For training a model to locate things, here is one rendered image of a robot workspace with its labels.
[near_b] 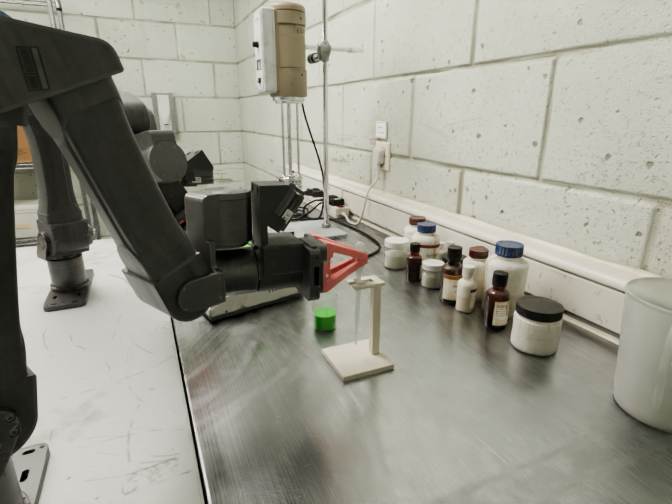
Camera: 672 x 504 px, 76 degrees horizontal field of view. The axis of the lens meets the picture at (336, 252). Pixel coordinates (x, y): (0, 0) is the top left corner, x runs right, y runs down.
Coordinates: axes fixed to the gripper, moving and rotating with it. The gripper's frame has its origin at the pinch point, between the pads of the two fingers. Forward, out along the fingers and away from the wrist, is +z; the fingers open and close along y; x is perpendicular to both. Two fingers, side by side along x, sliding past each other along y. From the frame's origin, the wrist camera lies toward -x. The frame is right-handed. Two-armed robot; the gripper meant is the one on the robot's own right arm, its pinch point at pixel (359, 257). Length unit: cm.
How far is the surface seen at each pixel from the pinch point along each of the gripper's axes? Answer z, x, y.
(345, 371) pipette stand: -2.9, 15.5, -2.7
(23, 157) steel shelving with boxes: -85, 3, 236
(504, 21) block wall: 43, -38, 24
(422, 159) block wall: 44, -9, 50
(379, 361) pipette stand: 2.7, 15.3, -2.3
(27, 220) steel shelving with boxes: -90, 38, 241
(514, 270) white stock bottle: 30.6, 5.9, 1.5
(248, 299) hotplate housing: -10.7, 13.4, 22.5
